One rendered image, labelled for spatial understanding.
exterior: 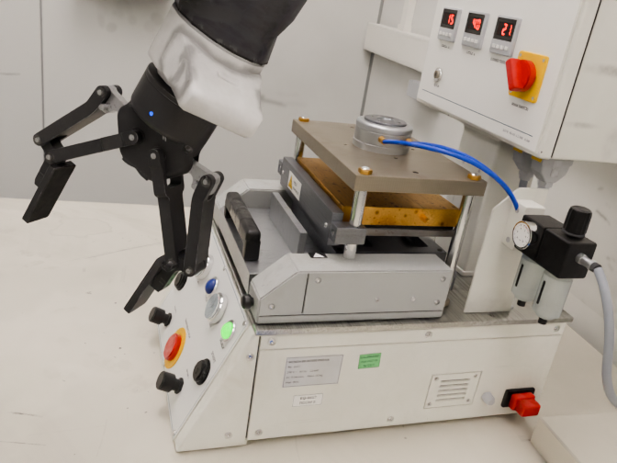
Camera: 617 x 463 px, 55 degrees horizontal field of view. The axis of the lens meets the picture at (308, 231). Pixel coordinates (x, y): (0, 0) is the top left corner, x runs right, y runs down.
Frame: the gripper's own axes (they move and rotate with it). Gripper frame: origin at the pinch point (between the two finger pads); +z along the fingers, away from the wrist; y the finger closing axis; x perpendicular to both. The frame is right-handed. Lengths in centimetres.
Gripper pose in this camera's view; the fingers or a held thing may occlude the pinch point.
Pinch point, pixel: (88, 254)
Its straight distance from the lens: 62.5
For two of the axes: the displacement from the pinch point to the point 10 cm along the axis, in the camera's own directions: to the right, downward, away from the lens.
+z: -5.7, 7.2, 3.9
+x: -3.1, 2.5, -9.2
